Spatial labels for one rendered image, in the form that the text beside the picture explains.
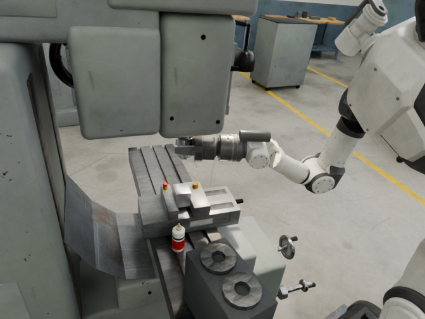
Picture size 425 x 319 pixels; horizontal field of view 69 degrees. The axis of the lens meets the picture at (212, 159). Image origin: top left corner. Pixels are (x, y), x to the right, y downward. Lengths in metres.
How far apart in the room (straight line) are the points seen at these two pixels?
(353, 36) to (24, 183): 0.82
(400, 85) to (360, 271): 1.95
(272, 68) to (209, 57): 4.64
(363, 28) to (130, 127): 0.61
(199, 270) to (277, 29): 4.74
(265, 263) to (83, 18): 1.07
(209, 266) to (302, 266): 1.65
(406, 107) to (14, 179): 0.79
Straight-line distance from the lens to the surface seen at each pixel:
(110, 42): 0.71
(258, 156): 0.94
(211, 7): 0.75
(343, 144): 1.06
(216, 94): 0.82
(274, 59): 5.38
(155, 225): 1.06
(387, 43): 0.75
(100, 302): 1.22
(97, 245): 1.08
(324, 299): 2.27
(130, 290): 1.10
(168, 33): 0.75
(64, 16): 0.71
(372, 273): 2.58
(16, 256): 0.85
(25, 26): 0.72
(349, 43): 0.89
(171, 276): 1.01
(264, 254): 1.38
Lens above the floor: 1.72
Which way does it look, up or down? 32 degrees down
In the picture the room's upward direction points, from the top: 6 degrees clockwise
